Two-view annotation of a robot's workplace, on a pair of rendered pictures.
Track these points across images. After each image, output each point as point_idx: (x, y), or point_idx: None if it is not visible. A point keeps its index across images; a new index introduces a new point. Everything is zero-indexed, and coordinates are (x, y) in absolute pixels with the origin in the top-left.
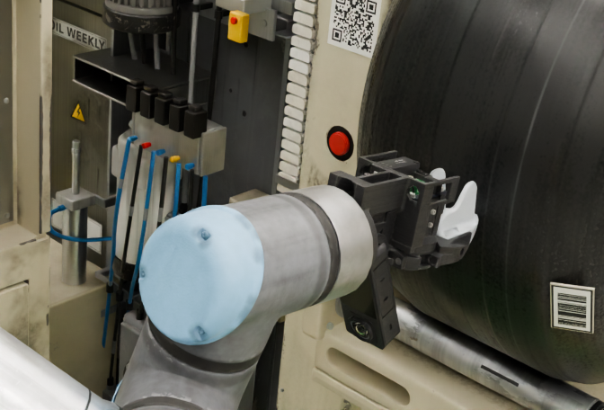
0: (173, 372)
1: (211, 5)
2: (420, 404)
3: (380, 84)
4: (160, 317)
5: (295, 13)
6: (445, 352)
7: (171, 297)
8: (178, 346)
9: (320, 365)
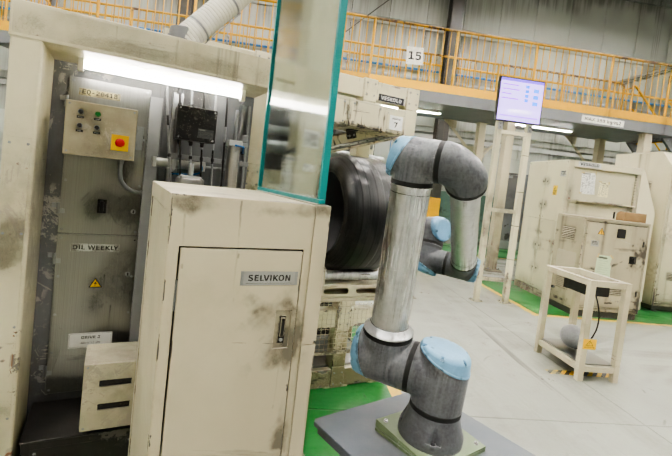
0: (440, 249)
1: None
2: (351, 290)
3: (363, 207)
4: (442, 237)
5: None
6: (352, 275)
7: (443, 232)
8: (441, 243)
9: (321, 296)
